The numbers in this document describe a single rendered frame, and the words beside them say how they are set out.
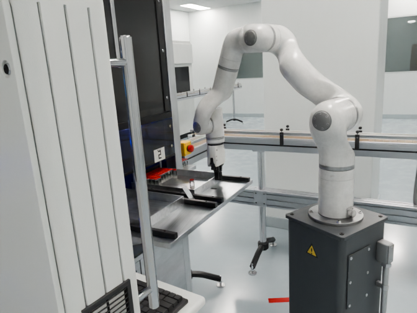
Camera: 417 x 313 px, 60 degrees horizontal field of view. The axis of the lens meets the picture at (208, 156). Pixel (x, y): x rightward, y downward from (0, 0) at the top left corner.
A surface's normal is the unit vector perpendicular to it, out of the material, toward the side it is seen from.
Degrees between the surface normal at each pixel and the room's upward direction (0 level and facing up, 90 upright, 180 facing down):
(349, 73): 90
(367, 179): 90
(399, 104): 90
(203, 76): 90
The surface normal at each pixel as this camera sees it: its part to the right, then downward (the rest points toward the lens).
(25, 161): -0.55, 0.23
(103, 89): 0.83, 0.08
